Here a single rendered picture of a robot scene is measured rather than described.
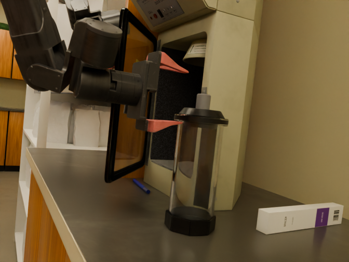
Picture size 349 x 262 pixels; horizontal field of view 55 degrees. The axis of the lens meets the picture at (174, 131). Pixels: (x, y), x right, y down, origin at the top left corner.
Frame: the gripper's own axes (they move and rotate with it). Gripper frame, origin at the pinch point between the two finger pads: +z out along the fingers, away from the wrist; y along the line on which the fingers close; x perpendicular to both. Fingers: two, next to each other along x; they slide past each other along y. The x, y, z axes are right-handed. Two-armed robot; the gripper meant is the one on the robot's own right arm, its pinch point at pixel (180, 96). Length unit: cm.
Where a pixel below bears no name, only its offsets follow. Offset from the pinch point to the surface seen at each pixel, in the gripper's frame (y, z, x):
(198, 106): -1.4, 4.1, -0.4
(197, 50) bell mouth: 14.0, 14.3, 19.8
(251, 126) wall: -4, 55, 42
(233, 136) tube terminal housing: -7.0, 21.1, 8.9
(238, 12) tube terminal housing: 22.4, 17.7, 8.8
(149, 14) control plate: 24.6, 5.8, 35.2
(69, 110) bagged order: -8, 8, 145
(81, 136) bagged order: -22, 14, 137
